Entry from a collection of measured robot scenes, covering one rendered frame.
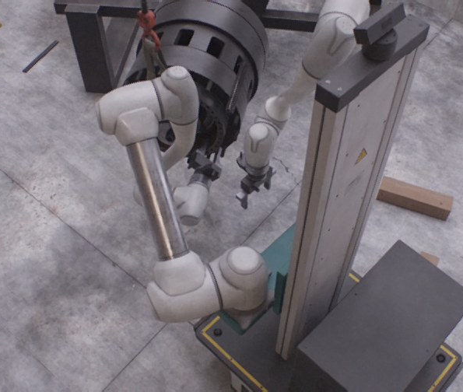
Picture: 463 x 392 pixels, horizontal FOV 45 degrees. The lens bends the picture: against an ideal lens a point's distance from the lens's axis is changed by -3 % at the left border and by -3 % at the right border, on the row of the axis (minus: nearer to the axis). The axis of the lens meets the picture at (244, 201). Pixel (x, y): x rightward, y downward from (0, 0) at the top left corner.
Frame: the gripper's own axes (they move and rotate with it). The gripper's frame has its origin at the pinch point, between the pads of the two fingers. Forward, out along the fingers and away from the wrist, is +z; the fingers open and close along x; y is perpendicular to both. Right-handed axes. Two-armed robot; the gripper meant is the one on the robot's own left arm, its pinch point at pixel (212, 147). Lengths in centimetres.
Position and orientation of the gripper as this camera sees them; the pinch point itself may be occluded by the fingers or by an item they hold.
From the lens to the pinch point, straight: 243.4
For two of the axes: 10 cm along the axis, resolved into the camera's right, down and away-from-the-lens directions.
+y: -6.4, 3.3, 7.0
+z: 2.1, -8.0, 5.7
